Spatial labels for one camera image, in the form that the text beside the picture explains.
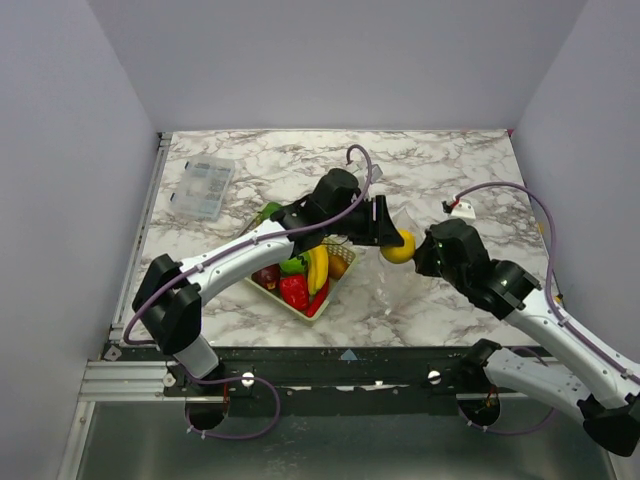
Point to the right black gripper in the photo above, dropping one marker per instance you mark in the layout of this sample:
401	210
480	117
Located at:
428	255

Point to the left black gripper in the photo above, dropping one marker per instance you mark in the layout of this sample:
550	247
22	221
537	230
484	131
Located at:
379	229

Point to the yellow lemon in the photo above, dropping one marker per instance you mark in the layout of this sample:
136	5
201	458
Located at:
400	254

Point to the clear zip top bag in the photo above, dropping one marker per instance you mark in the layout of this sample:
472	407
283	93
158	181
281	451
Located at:
393	286

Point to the yellow banana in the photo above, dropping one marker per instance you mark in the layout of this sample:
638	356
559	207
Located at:
318	269

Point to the green bell pepper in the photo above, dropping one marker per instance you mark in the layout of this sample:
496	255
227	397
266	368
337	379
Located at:
267	211

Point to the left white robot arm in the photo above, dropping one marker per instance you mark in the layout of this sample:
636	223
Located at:
170	300

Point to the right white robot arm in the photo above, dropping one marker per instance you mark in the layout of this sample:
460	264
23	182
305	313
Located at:
599	387

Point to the pale green plastic basket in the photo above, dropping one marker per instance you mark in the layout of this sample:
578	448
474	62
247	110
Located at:
334	247

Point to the green round melon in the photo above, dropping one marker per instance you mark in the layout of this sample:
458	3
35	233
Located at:
296	265

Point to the red chili pepper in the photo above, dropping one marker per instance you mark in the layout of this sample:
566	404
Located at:
318	300

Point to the red bell pepper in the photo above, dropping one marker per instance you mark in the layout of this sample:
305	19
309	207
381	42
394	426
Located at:
294	291

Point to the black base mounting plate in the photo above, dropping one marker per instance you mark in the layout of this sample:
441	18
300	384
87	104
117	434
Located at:
322	381

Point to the dark red plum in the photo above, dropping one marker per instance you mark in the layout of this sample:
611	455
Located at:
267	277

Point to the clear plastic parts box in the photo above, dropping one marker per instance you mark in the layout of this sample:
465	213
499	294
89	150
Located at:
202	187

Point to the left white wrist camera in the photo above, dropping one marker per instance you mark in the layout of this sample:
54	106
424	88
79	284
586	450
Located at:
376	173

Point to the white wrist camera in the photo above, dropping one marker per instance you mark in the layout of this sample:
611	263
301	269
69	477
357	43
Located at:
463	210
376	173

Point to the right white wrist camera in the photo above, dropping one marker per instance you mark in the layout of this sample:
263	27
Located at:
463	210

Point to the aluminium extrusion rail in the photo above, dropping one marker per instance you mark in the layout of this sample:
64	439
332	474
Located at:
127	382

